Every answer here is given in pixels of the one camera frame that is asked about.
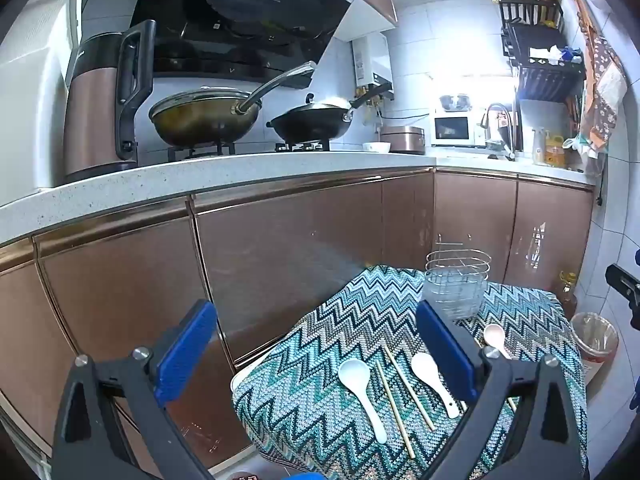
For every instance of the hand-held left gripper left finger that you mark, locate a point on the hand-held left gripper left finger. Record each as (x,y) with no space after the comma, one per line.
(185,350)

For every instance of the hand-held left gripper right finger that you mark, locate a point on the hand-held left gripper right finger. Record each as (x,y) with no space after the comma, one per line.
(445,355)

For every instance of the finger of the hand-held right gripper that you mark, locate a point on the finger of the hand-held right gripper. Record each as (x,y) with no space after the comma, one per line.
(622,282)

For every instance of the small white ceramic spoon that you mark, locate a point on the small white ceramic spoon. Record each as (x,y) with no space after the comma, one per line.
(424,366)

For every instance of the bamboo chopstick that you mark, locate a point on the bamboo chopstick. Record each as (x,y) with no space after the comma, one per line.
(511,403)
(395,410)
(410,390)

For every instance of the clear oil bottle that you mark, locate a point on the clear oil bottle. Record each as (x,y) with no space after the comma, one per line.
(567,292)

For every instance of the trash bin with bag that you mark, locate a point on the trash bin with bag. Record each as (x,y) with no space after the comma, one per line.
(595,345)

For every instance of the large white ceramic spoon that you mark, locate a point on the large white ceramic spoon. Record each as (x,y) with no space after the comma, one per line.
(354,375)

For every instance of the zigzag knitted table cloth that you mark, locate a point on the zigzag knitted table cloth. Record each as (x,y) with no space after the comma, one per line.
(325,410)

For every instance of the yellow oil bottle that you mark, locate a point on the yellow oil bottle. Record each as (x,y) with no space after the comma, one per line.
(555,152)

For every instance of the white speckled countertop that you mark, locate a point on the white speckled countertop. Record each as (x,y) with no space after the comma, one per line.
(200,175)

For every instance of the hanging patterned apron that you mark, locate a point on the hanging patterned apron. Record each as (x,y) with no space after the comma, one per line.
(602,85)

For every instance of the metal faucet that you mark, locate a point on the metal faucet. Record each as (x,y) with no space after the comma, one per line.
(500,106)

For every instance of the black dish rack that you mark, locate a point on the black dish rack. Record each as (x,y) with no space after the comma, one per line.
(545,80)

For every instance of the white bowl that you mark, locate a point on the white bowl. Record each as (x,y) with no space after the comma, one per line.
(376,147)

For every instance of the copper rice cooker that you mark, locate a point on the copper rice cooker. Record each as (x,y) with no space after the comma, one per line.
(402,140)

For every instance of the white microwave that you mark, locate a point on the white microwave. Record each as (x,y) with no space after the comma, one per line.
(450,130)

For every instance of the black gas stove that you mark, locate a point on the black gas stove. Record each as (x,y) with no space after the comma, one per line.
(300,148)

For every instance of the glass wok lid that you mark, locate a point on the glass wok lid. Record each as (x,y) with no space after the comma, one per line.
(200,97)

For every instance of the black wok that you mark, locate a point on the black wok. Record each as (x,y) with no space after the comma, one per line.
(310,122)

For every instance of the white water heater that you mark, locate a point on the white water heater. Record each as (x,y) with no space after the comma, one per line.
(372,60)

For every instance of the white appliance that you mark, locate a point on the white appliance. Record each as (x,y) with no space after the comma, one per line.
(30,85)

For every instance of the black range hood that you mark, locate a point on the black range hood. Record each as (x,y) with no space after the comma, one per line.
(240,10)

